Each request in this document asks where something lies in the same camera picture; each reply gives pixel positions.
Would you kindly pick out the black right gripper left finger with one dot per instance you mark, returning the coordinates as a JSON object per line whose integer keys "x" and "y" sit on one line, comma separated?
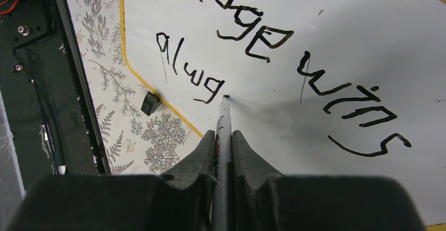
{"x": 178, "y": 199}

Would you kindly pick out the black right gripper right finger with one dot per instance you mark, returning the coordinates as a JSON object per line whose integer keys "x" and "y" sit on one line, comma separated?
{"x": 266, "y": 199}

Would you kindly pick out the white marker pen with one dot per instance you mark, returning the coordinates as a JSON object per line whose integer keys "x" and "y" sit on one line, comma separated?
{"x": 222, "y": 198}

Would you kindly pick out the yellow framed whiteboard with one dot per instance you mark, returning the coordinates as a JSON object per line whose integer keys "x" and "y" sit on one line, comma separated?
{"x": 316, "y": 86}

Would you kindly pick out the floral table mat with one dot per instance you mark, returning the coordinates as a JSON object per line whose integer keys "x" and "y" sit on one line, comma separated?
{"x": 134, "y": 143}

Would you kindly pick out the black mounting base plate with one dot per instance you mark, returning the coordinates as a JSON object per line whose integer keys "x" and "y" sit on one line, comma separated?
{"x": 51, "y": 122}

